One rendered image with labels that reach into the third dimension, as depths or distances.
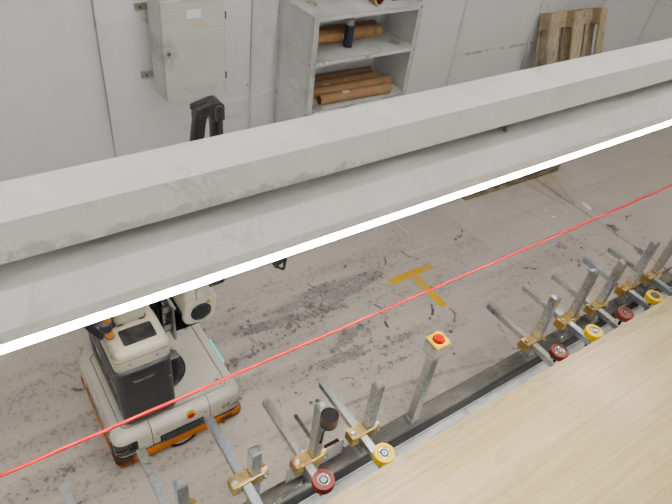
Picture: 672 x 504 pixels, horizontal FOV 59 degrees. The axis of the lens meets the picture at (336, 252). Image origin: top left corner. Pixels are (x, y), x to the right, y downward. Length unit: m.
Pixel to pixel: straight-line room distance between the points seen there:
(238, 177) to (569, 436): 2.08
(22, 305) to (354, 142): 0.43
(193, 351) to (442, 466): 1.58
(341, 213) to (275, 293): 3.22
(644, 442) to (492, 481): 0.69
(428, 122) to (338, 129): 0.14
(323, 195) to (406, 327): 3.18
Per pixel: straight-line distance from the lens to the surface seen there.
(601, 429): 2.67
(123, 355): 2.68
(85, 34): 3.88
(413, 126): 0.84
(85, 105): 4.05
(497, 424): 2.49
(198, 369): 3.25
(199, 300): 2.86
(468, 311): 4.19
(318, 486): 2.19
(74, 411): 3.56
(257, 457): 2.03
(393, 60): 4.77
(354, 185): 0.83
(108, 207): 0.67
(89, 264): 0.70
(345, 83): 4.50
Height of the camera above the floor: 2.84
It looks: 40 degrees down
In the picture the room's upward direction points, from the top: 8 degrees clockwise
